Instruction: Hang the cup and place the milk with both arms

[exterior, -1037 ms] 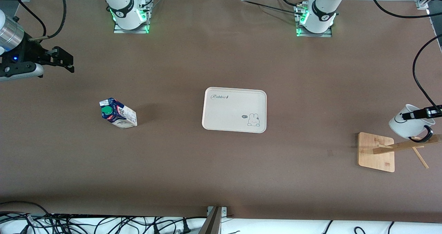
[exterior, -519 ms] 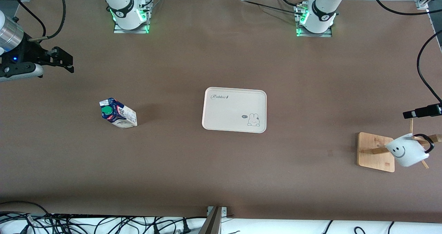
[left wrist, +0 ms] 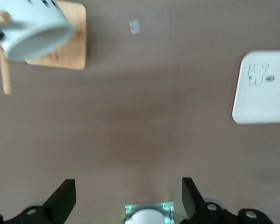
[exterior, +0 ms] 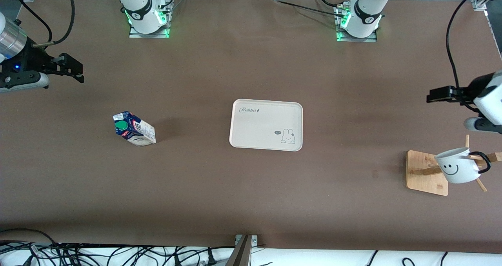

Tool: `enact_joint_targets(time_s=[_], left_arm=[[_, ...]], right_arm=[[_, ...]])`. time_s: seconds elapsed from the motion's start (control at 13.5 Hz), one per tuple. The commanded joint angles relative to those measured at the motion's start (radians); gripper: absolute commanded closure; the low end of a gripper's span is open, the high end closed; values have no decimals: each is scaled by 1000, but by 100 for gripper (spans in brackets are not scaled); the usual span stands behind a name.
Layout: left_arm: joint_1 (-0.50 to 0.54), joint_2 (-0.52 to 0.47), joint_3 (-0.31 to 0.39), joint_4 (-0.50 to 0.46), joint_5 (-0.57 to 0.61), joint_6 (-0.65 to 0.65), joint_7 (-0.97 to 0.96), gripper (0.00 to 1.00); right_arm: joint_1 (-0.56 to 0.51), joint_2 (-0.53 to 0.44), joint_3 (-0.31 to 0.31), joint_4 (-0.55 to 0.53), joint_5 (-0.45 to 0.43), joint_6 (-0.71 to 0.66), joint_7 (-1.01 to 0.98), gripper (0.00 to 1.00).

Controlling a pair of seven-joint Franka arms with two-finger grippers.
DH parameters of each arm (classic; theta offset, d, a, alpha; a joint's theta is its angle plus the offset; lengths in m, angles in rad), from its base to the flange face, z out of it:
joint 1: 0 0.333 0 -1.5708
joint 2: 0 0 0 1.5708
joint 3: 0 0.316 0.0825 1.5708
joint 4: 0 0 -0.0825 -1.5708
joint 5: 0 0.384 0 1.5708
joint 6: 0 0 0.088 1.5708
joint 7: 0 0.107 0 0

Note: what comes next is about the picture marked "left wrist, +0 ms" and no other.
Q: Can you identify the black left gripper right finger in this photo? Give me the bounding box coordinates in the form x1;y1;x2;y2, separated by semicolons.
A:
182;177;227;224

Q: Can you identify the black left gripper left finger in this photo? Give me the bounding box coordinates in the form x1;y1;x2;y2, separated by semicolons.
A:
18;179;77;224

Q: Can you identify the white cup with black handle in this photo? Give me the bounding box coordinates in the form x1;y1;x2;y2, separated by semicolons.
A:
0;0;75;62

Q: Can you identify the wooden cup rack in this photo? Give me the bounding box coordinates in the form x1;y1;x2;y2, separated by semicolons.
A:
0;1;87;95

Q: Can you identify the beige tray with bear print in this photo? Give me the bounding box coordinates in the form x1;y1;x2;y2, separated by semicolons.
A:
231;50;280;125

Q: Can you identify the clear tape patch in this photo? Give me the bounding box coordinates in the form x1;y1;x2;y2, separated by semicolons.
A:
128;19;141;35

